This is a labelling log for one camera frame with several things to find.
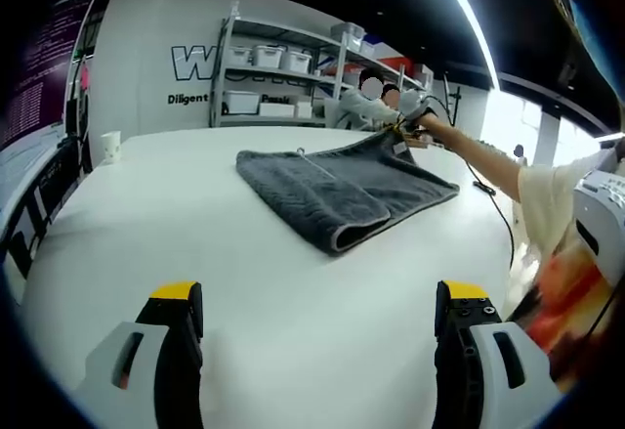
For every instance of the black pole stand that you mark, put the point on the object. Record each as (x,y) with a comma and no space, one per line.
(458,101)

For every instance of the pink cloth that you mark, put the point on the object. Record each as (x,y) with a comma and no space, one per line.
(86,77)

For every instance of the white chest device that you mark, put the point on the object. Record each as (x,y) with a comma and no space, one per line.
(603,214)

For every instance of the ceiling light strip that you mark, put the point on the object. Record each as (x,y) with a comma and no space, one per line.
(469,13)

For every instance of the computer monitor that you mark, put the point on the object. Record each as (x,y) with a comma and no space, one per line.
(44,57)

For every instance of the large white storage box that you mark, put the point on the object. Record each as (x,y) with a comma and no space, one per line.
(241,103)

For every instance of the white paper cup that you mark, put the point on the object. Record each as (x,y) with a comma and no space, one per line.
(111,146)

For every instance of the grey towel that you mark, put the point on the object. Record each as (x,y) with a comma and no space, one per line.
(332,194)

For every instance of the clear storage bin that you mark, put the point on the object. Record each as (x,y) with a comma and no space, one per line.
(347,31)

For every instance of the cream printed shirt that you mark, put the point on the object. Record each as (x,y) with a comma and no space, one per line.
(547,204)

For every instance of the black computer case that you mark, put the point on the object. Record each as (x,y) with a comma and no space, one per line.
(54,180)

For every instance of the grey metal shelf rack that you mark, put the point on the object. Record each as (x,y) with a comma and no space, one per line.
(293,87)

